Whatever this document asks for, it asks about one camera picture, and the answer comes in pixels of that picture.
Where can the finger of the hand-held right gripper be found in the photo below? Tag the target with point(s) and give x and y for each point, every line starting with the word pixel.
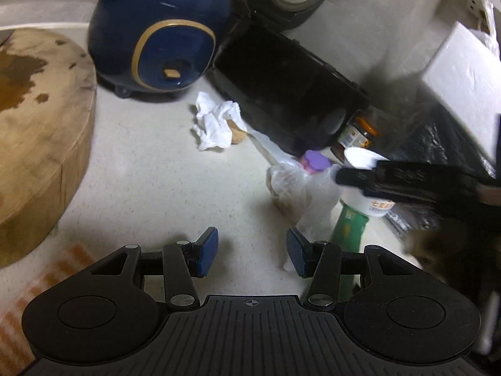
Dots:
pixel 379 195
pixel 411 174

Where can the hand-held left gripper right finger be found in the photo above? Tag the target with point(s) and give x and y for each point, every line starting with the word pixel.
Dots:
pixel 299 252

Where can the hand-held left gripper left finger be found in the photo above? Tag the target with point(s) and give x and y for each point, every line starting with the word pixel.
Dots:
pixel 206 250

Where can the white tissue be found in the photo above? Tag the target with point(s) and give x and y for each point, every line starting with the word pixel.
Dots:
pixel 213 125

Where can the black plastic-wrapped microwave oven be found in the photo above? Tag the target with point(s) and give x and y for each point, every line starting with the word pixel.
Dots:
pixel 438 145

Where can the short green packet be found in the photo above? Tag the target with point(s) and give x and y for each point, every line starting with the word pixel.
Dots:
pixel 348 227

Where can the clear plastic bag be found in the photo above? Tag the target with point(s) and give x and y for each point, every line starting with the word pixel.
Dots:
pixel 297 192

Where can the glass jar with orange lid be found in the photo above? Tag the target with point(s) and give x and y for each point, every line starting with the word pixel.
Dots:
pixel 358 133

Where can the purple plastic lid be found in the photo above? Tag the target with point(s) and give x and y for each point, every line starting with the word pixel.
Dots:
pixel 315 161

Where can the white foam box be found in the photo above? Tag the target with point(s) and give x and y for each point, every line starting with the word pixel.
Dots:
pixel 465 78

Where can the black rice cooker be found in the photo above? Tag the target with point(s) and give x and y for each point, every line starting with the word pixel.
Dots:
pixel 282 78

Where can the orange white striped cloth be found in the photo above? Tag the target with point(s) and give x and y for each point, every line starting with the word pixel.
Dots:
pixel 35 301

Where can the round wooden chopping board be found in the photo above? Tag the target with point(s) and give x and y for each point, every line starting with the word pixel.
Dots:
pixel 39 137

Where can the blue rice cooker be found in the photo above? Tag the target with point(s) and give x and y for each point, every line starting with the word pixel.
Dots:
pixel 156 31

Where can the metal cleaver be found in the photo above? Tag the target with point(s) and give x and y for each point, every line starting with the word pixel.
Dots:
pixel 4 38

